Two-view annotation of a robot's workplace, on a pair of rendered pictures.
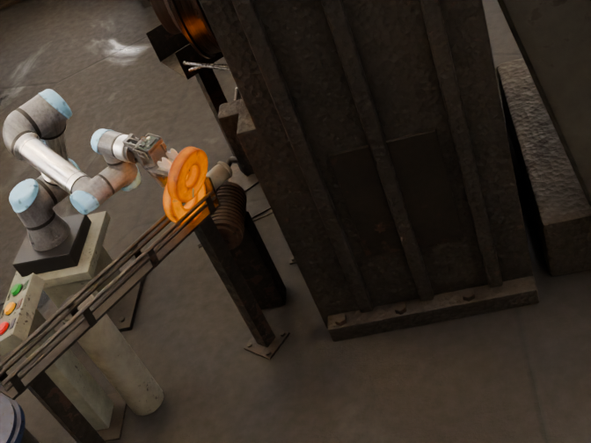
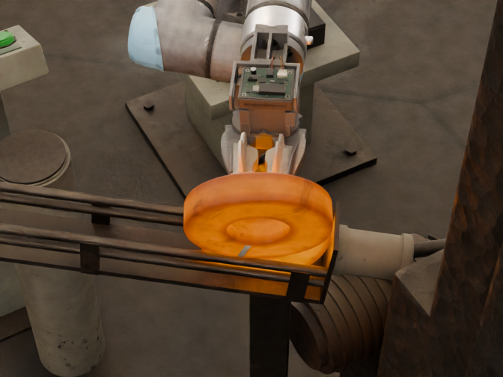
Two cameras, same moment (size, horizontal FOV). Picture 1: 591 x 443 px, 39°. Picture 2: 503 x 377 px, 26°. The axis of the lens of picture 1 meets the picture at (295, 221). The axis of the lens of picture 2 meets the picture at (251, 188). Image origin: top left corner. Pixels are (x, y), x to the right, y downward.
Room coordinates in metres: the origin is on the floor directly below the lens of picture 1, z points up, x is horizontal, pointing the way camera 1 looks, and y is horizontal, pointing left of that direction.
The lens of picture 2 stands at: (1.37, -0.27, 1.69)
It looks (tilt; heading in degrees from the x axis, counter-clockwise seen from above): 49 degrees down; 43
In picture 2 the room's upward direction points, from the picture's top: straight up
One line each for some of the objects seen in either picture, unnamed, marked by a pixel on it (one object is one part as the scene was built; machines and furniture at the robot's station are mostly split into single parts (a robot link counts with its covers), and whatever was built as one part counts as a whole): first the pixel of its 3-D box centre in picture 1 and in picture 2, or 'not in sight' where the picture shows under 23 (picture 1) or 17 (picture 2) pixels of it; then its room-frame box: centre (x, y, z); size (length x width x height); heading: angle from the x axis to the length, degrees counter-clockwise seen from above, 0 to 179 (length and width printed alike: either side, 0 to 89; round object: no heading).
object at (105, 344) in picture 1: (113, 356); (52, 262); (1.93, 0.71, 0.26); 0.12 x 0.12 x 0.52
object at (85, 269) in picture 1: (62, 251); (247, 36); (2.55, 0.85, 0.28); 0.32 x 0.32 x 0.04; 71
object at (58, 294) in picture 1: (80, 277); (248, 91); (2.55, 0.85, 0.13); 0.40 x 0.40 x 0.26; 71
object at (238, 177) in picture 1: (217, 104); not in sight; (2.93, 0.10, 0.36); 0.26 x 0.20 x 0.72; 18
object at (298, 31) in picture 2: (129, 148); (276, 44); (2.07, 0.35, 0.86); 0.08 x 0.05 x 0.08; 127
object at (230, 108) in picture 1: (247, 136); not in sight; (2.15, 0.03, 0.68); 0.11 x 0.08 x 0.24; 73
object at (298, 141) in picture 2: not in sight; (283, 146); (1.97, 0.25, 0.84); 0.09 x 0.05 x 0.02; 37
